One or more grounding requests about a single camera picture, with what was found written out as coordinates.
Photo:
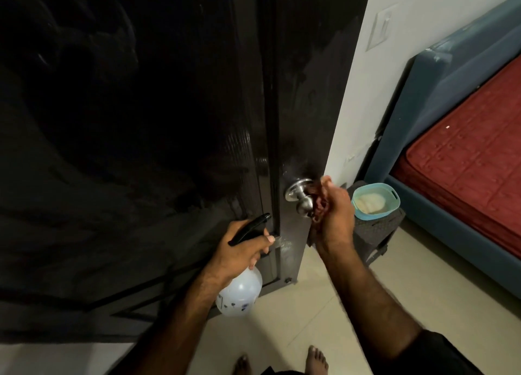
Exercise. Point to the person's right forearm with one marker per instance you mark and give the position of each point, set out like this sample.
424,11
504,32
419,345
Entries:
370,301

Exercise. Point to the red quilted mattress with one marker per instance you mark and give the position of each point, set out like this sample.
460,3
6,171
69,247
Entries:
472,155

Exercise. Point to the person's left hand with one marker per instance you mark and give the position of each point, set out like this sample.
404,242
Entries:
236,252

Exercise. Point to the black shirt torso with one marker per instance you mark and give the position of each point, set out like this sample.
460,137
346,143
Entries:
281,372

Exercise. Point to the person's left forearm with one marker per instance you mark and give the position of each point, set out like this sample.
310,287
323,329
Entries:
179,326

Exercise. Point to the person's right foot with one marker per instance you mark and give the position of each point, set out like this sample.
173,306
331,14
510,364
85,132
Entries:
317,360

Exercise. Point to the black right sleeve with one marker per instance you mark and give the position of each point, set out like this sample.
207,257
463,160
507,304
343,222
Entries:
431,354

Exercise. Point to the person's left foot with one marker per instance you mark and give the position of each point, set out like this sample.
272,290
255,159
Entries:
243,364

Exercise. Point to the light green tray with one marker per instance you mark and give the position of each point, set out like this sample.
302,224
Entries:
390,208

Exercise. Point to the white single wall switch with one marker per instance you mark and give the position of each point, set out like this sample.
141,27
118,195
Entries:
382,25

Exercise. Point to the orange checked cloth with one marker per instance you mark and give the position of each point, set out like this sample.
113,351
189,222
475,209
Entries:
317,201

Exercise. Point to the blue bed frame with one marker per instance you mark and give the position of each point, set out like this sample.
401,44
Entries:
427,81

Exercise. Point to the white spray bottle black trigger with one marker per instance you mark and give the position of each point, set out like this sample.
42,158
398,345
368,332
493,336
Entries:
240,293

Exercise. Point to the black wooden door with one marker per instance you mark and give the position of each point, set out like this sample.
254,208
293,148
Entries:
142,102

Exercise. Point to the dark plastic stool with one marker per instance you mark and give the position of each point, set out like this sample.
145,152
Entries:
374,232

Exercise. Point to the person's right hand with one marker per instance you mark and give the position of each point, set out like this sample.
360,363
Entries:
335,220

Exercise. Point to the person's foot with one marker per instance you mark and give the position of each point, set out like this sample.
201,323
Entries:
243,364
317,360

